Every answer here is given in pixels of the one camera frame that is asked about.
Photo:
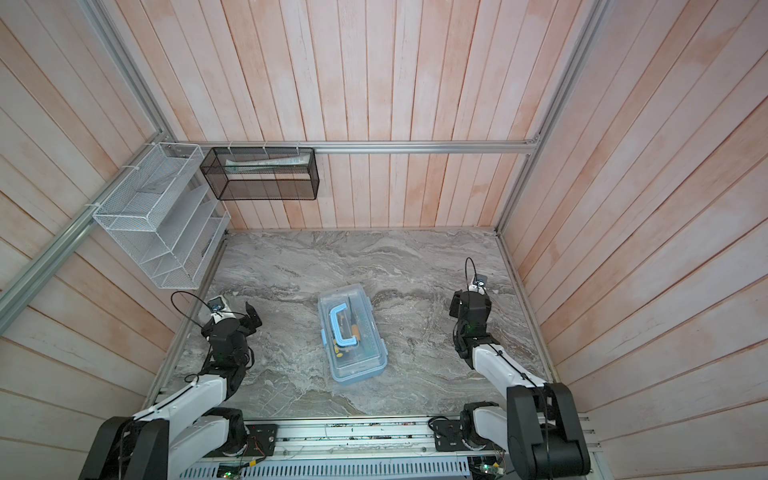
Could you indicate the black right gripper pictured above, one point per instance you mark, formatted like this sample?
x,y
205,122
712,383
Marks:
x,y
456,303

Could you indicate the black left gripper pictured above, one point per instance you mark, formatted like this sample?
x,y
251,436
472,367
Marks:
x,y
250,326

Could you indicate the blue plastic tool box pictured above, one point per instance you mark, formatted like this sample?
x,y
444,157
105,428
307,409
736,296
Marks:
x,y
351,360

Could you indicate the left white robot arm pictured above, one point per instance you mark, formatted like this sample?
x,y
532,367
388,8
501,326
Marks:
x,y
163,440

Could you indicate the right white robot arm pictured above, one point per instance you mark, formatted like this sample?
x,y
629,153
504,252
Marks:
x,y
538,426

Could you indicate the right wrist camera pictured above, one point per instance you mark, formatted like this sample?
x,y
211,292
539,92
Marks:
x,y
478,284

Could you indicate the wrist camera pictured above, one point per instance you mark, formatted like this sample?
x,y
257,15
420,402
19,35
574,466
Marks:
x,y
218,304
478,284

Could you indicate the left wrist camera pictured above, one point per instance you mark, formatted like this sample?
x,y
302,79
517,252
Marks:
x,y
218,304

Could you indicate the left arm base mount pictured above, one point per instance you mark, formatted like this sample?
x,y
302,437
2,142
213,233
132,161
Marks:
x,y
259,442

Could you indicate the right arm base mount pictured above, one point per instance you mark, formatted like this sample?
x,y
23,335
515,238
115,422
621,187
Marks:
x,y
450,435

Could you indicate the white wire mesh shelf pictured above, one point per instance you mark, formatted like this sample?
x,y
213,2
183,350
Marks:
x,y
168,227

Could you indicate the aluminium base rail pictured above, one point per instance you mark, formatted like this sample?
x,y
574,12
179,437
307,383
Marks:
x,y
357,436

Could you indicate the black wire mesh basket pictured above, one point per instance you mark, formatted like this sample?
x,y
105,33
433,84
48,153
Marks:
x,y
262,173

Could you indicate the aluminium frame rail back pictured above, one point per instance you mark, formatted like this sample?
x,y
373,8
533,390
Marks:
x,y
390,147

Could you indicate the aluminium frame rail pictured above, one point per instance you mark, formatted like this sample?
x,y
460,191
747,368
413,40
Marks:
x,y
589,21
34,277
390,147

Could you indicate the aluminium frame rail left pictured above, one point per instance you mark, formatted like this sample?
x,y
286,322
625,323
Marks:
x,y
34,277

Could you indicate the aluminium frame rail right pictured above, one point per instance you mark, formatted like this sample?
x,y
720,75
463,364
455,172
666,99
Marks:
x,y
589,21

